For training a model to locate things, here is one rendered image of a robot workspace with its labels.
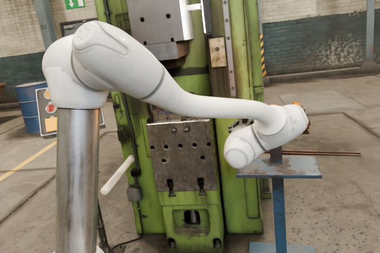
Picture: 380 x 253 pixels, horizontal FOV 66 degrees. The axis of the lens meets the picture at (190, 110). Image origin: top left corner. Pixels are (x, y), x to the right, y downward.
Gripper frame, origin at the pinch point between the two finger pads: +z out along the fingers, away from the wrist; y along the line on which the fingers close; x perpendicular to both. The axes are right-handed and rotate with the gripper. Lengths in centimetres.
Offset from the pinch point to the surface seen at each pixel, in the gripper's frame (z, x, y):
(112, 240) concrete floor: 34, -100, -107
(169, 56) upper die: 34, 28, -43
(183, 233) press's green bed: 27, -85, -48
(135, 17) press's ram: 33, 52, -59
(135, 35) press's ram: 32, 42, -61
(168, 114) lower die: 33, -5, -49
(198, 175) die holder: 28, -43, -33
